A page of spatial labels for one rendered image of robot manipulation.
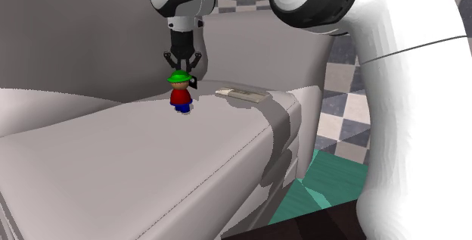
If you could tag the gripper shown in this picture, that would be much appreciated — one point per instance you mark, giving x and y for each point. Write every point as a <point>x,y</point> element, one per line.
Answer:
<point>182,43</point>

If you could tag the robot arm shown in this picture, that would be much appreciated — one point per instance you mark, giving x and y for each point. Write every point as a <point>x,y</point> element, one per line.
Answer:
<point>413,121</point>

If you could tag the toy figure with green hat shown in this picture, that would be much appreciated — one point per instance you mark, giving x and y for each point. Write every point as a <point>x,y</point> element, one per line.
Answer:
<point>180,97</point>

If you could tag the white remote control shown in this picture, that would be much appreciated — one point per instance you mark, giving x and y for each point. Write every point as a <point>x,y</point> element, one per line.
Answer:
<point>241,94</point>

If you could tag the grey sofa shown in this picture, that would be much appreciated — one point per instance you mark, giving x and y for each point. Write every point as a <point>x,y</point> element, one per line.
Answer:
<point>110,158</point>

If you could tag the teal rug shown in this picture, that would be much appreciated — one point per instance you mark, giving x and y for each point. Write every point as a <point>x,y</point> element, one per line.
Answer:
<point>332,180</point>

